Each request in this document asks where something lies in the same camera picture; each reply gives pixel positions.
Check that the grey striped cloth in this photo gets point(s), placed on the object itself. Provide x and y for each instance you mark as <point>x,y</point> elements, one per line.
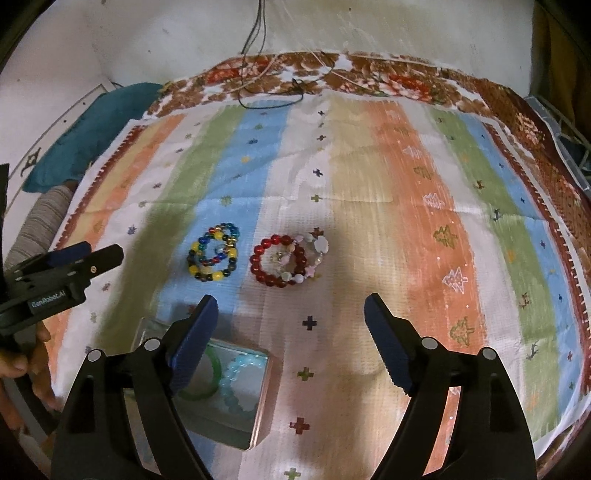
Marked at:
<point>39,217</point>

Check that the person's left hand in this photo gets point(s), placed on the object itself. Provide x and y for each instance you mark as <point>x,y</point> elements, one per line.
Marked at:
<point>21,364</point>

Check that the colourful striped cloth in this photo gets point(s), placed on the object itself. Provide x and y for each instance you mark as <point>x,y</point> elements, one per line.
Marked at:
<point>369,184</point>

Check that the dark yellow curtain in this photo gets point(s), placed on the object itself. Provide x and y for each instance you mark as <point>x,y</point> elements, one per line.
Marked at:
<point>563,41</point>

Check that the brown floral blanket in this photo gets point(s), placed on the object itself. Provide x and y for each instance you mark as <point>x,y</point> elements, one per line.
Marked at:
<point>392,78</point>

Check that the green bangle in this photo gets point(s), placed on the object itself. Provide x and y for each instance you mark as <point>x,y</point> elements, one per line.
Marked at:
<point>213,364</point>

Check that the teal pillow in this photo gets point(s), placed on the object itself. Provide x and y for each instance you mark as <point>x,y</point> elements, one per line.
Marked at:
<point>78,134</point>

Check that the metal tin box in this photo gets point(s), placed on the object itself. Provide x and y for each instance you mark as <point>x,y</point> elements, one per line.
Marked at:
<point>240,429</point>

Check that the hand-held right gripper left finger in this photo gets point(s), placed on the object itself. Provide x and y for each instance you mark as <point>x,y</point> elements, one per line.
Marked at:
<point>196,341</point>

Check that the grey plastic crate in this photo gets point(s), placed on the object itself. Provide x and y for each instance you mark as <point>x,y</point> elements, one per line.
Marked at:
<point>570,138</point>

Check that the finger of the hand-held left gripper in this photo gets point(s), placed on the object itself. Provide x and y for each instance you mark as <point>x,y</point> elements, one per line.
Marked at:
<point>104,261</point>
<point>69,254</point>

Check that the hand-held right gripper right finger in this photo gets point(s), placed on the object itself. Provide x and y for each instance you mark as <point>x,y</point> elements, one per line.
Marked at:
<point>388,344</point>

